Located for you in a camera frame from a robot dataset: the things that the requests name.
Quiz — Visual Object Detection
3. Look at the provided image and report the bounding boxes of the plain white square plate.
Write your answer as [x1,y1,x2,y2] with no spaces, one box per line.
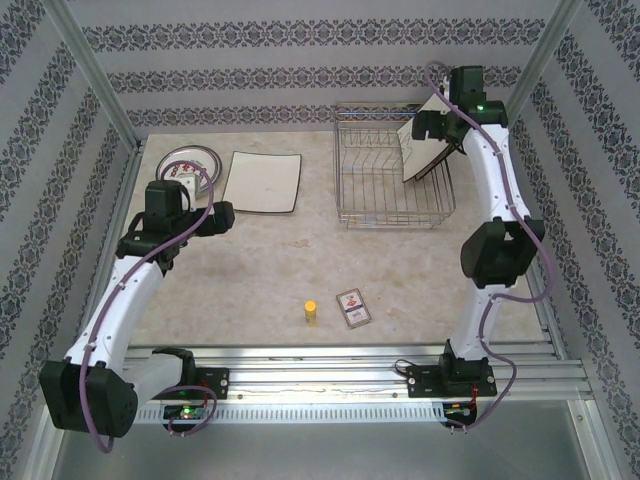
[221,151,304,216]
[396,92,454,184]

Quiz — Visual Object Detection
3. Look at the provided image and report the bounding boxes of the floral square plate dark rim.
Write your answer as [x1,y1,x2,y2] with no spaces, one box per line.
[414,139,464,184]

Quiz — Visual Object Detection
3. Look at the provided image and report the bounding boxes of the round plate red green characters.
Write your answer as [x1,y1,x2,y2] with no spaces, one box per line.
[155,145,224,199]

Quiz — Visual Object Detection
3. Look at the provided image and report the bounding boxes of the playing card box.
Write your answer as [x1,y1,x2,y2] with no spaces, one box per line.
[335,288,372,330]

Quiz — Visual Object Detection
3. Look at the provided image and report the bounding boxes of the grey metal sheet panel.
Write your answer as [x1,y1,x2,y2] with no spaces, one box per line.
[39,422,601,480]

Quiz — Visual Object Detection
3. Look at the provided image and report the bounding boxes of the aluminium frame post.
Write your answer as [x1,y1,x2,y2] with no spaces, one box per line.
[492,0,586,144]
[47,0,144,151]

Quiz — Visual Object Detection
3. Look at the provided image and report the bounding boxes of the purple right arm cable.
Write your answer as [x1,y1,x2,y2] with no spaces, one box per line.
[423,60,554,436]

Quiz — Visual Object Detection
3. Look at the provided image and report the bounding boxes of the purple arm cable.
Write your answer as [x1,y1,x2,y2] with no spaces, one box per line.
[79,167,219,454]
[423,60,554,436]

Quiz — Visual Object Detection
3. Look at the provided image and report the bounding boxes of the aluminium side rail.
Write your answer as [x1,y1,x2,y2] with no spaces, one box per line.
[487,134,569,359]
[67,142,146,364]

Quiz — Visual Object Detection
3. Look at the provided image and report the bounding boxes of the metal wire dish rack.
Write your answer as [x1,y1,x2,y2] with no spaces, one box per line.
[332,102,459,231]

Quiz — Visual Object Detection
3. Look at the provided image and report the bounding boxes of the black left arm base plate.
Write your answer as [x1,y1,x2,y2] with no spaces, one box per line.
[139,366,231,401]

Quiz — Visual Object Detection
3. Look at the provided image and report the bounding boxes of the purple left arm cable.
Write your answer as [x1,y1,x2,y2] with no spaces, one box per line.
[79,167,219,454]

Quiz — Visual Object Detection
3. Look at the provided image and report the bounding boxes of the aluminium mounting rail beams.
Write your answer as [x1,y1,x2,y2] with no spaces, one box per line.
[47,342,596,401]

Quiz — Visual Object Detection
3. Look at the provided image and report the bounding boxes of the slotted grey cable duct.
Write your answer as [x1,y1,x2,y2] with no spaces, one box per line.
[67,402,451,424]

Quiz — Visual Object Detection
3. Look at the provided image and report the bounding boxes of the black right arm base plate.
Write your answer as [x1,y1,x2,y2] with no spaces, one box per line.
[407,363,497,400]

